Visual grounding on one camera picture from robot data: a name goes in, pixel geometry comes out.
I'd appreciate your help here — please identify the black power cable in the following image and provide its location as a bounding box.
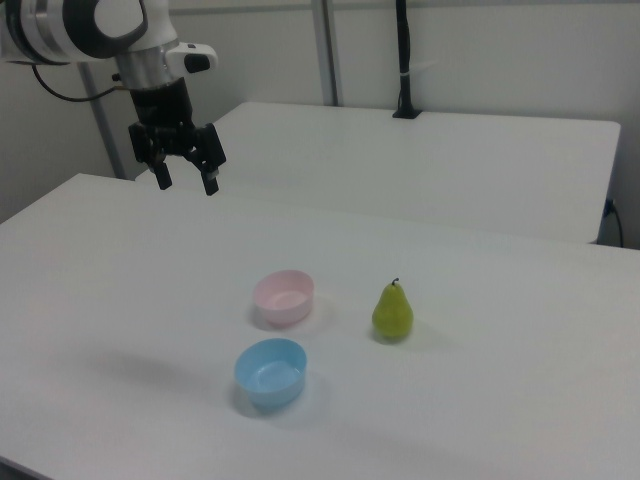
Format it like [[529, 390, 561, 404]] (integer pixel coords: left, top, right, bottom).
[[603, 198, 626, 248]]

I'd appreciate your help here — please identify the green pear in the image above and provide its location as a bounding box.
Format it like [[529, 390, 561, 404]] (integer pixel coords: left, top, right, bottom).
[[371, 277, 415, 344]]

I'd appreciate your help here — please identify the grey wall frame post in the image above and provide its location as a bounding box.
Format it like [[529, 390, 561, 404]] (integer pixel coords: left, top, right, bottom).
[[311, 0, 346, 107]]

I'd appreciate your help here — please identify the pink plastic bowl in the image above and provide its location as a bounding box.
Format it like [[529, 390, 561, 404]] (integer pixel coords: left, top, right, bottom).
[[251, 269, 316, 329]]

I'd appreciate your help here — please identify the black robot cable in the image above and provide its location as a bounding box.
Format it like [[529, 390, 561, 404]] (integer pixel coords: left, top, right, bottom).
[[31, 63, 132, 103]]

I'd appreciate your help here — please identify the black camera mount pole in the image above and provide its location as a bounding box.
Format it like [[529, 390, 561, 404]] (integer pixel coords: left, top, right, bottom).
[[391, 0, 424, 120]]

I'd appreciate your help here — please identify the blue plastic bowl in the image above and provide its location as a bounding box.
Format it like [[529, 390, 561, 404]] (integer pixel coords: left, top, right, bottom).
[[234, 338, 308, 413]]

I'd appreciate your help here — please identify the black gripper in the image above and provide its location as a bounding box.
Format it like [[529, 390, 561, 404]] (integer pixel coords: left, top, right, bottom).
[[127, 77, 227, 197]]

